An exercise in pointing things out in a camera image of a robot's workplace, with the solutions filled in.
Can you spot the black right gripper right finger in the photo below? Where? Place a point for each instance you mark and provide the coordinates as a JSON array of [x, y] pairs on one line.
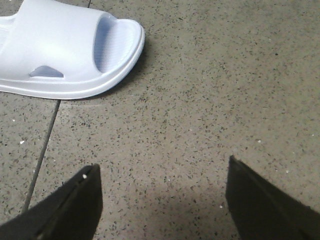
[[261, 211]]

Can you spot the light blue slipper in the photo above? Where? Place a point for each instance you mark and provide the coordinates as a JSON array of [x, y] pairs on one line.
[[54, 50]]

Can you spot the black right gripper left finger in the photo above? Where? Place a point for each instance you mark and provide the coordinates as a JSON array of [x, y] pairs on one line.
[[72, 212]]

